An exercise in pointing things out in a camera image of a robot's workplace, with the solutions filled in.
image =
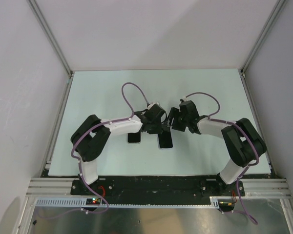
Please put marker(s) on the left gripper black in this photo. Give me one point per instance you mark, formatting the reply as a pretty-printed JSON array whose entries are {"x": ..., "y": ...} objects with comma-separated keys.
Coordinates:
[{"x": 158, "y": 130}]

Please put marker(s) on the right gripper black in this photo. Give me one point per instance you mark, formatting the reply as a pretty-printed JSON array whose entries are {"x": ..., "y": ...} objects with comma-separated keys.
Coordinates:
[{"x": 174, "y": 113}]

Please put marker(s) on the purple phone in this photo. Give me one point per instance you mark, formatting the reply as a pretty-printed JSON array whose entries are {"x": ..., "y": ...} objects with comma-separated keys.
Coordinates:
[{"x": 165, "y": 148}]

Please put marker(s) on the white phone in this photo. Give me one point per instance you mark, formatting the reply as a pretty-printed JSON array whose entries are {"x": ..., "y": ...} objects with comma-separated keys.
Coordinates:
[{"x": 133, "y": 138}]

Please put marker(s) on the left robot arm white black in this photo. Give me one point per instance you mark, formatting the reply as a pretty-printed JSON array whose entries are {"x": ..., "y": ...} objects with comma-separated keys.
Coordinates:
[{"x": 92, "y": 135}]

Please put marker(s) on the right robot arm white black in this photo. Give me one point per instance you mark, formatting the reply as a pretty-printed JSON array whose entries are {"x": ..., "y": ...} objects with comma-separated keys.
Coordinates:
[{"x": 244, "y": 144}]

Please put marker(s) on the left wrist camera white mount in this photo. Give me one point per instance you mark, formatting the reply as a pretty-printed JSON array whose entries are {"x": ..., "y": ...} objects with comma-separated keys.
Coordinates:
[{"x": 152, "y": 104}]

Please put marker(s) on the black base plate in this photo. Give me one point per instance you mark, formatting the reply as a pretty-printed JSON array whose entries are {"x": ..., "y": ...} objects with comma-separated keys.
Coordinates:
[{"x": 164, "y": 190}]

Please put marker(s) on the white slotted cable duct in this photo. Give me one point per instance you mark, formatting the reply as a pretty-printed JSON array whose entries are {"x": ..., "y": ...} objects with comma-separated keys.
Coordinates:
[{"x": 84, "y": 202}]

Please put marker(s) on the aluminium frame rail front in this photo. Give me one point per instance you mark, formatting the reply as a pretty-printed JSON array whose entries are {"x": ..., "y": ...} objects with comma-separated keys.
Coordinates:
[{"x": 255, "y": 188}]

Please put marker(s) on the right aluminium corner post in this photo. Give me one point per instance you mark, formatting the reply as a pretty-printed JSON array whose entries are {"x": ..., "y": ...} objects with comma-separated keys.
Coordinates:
[{"x": 270, "y": 22}]

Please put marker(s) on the aluminium corner post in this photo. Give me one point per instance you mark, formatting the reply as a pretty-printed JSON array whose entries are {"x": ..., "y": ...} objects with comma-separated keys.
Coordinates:
[
  {"x": 270, "y": 22},
  {"x": 34, "y": 6}
]

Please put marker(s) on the left aluminium corner post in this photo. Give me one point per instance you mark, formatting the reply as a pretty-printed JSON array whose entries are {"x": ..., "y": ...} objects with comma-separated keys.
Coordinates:
[{"x": 34, "y": 6}]

